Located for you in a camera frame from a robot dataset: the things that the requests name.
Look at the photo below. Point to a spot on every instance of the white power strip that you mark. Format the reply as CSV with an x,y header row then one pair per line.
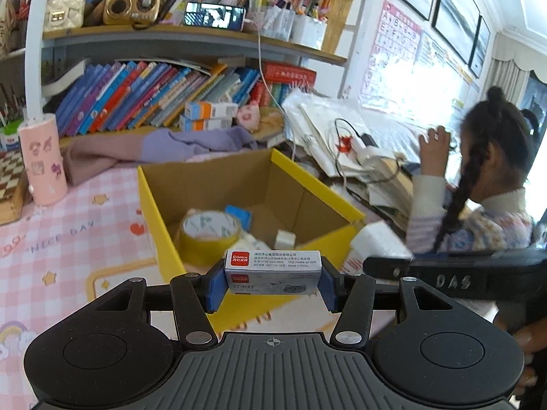
x,y
336,130

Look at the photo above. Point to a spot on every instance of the wooden chessboard box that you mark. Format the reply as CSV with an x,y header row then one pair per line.
x,y
10,192

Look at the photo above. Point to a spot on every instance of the yellow cardboard box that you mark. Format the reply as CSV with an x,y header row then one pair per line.
x,y
273,188

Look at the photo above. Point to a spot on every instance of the large white charger plug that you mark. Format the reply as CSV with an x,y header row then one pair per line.
x,y
380,241

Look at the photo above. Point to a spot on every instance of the person's right hand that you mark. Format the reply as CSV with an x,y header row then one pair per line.
x,y
530,350

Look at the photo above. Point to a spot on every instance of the white curtain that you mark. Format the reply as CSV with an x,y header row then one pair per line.
x,y
504,77

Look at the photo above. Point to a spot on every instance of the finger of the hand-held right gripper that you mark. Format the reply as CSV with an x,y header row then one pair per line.
x,y
491,277

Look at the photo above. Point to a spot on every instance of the white desk organizer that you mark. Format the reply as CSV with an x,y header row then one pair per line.
x,y
310,32

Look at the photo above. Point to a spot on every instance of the red flat box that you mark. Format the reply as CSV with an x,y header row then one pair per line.
x,y
288,74

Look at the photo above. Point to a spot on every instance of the yellow tape roll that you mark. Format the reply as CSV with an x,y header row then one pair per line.
x,y
205,243

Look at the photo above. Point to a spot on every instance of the wooden bookshelf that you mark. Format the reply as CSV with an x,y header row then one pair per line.
x,y
128,40

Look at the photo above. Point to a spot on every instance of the white blue spray bottle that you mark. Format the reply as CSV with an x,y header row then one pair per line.
x,y
256,239

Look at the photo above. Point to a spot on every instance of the pink purple garment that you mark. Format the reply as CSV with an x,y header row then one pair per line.
x,y
171,147

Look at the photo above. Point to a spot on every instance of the gold retro radio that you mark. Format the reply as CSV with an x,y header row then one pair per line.
x,y
130,8

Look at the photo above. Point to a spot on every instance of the thick black-cover book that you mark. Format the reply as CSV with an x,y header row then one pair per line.
x,y
62,79

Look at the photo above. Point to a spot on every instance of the small blue stapler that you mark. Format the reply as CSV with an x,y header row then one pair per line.
x,y
238,217

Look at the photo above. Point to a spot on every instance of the pink pig plush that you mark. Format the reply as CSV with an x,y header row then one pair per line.
x,y
248,115

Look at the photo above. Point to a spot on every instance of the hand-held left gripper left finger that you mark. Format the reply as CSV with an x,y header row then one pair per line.
x,y
216,284

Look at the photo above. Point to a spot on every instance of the row of large children's books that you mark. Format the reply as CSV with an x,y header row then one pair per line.
x,y
141,98

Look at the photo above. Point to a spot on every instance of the smartphone with lit screen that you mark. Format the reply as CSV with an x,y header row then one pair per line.
x,y
213,16

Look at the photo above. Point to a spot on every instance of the small black framed picture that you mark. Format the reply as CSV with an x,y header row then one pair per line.
x,y
479,47

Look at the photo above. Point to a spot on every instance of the white shelf post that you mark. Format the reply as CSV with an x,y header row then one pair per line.
x,y
34,51

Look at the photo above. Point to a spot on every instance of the pink cylindrical canister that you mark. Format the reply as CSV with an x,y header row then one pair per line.
x,y
45,162

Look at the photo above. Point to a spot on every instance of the pink alphabet poster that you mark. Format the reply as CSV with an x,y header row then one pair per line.
x,y
391,51

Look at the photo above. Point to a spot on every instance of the small white charger cube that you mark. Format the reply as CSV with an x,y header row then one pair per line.
x,y
285,240

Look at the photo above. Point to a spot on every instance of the white quilted handbag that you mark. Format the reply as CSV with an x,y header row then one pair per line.
x,y
64,10

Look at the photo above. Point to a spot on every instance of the white tub green lid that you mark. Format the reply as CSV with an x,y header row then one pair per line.
x,y
9,141

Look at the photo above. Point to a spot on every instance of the orange blue white carton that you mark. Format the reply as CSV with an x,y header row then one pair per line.
x,y
205,124
211,110

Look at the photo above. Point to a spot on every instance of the white wall chart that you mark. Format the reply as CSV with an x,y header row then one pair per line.
x,y
444,77

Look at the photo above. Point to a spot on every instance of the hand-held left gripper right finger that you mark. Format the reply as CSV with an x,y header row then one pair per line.
x,y
329,284

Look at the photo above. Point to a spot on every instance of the bundle of coloured markers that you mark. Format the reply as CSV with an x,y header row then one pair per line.
x,y
282,2

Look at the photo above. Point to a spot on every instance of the grey staples box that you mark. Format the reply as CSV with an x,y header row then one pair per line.
x,y
273,273

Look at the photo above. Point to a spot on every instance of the stack of papers and books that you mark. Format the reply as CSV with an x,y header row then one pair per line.
x,y
312,124

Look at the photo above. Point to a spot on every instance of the bundle of pens and brushes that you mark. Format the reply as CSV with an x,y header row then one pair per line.
x,y
8,106

